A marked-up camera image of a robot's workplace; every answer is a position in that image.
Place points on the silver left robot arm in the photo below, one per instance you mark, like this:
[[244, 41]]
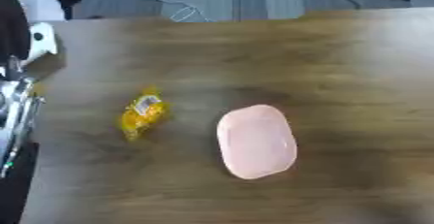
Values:
[[17, 105]]

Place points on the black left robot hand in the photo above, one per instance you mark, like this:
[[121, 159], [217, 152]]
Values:
[[12, 24]]

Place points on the yellow snack packet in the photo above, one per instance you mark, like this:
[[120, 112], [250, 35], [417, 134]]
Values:
[[143, 114]]

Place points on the pink oval plastic tray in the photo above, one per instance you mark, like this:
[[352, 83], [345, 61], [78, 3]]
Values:
[[256, 142]]

